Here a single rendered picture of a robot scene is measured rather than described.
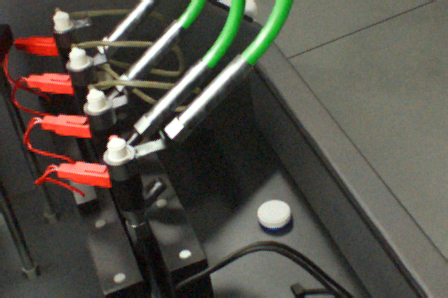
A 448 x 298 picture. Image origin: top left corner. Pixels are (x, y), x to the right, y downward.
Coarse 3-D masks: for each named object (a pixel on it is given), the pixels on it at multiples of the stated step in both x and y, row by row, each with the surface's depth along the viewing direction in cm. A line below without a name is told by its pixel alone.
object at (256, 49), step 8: (280, 0) 73; (288, 0) 73; (280, 8) 73; (288, 8) 73; (272, 16) 74; (280, 16) 73; (272, 24) 74; (280, 24) 74; (264, 32) 74; (272, 32) 74; (256, 40) 75; (264, 40) 74; (272, 40) 74; (248, 48) 75; (256, 48) 75; (264, 48) 75; (248, 56) 75; (256, 56) 75
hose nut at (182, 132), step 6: (174, 120) 77; (168, 126) 77; (174, 126) 77; (180, 126) 76; (168, 132) 77; (174, 132) 77; (180, 132) 77; (186, 132) 77; (174, 138) 77; (180, 138) 77
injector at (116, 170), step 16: (128, 160) 76; (112, 176) 77; (128, 176) 77; (128, 192) 78; (144, 192) 80; (160, 192) 80; (128, 208) 79; (144, 208) 81; (128, 224) 82; (144, 224) 82; (144, 240) 83; (144, 256) 84; (144, 272) 86; (160, 288) 88
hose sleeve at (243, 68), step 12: (240, 60) 75; (228, 72) 75; (240, 72) 75; (216, 84) 76; (228, 84) 75; (204, 96) 76; (216, 96) 76; (192, 108) 76; (204, 108) 76; (180, 120) 77; (192, 120) 76
